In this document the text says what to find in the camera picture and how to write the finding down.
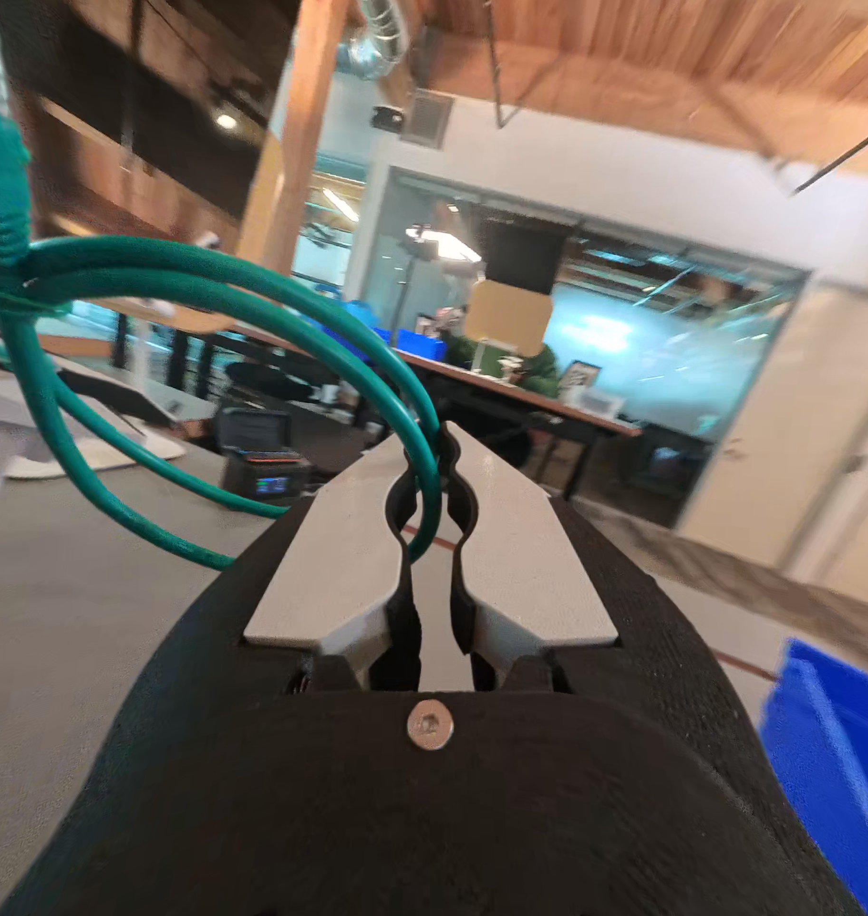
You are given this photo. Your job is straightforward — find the white mirror stand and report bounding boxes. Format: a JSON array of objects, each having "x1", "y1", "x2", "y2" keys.
[{"x1": 5, "y1": 308, "x2": 186, "y2": 482}]

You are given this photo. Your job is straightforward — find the long wooden-edged desk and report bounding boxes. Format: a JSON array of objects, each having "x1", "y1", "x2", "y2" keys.
[{"x1": 234, "y1": 322, "x2": 644, "y2": 502}]

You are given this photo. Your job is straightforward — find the blue plastic bin with tag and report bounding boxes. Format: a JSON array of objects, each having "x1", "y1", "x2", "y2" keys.
[{"x1": 759, "y1": 637, "x2": 868, "y2": 916}]

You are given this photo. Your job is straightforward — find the studio light on stand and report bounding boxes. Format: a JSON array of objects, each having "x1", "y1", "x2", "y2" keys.
[{"x1": 390, "y1": 223, "x2": 481, "y2": 341}]

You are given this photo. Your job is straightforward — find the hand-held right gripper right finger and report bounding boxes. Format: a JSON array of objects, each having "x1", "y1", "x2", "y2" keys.
[{"x1": 440, "y1": 419, "x2": 620, "y2": 691}]

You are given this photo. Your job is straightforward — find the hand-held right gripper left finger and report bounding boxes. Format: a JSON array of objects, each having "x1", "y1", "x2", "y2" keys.
[{"x1": 242, "y1": 433, "x2": 422, "y2": 691}]

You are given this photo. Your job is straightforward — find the light blue tote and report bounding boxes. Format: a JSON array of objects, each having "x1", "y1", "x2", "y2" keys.
[{"x1": 318, "y1": 299, "x2": 378, "y2": 337}]

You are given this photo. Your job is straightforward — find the black square panel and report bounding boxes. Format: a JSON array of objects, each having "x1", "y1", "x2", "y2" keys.
[{"x1": 480, "y1": 217, "x2": 572, "y2": 294}]

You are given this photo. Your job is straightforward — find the dark blue storage bin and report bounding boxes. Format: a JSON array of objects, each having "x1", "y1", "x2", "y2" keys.
[{"x1": 394, "y1": 328, "x2": 447, "y2": 362}]

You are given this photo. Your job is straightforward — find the green cable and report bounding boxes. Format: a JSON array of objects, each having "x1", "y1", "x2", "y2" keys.
[{"x1": 0, "y1": 79, "x2": 445, "y2": 571}]

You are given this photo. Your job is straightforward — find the small framed marker sign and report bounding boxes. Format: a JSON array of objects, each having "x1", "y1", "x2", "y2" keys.
[{"x1": 559, "y1": 360, "x2": 603, "y2": 402}]

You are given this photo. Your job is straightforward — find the wall vent grille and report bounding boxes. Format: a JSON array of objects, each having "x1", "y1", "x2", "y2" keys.
[{"x1": 400, "y1": 89, "x2": 455, "y2": 149}]

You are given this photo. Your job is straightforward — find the silver elbow air duct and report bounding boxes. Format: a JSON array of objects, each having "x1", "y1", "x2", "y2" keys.
[{"x1": 337, "y1": 0, "x2": 413, "y2": 81}]

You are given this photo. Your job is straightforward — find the metal ceiling rod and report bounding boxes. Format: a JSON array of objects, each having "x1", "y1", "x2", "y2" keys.
[{"x1": 486, "y1": 0, "x2": 521, "y2": 130}]

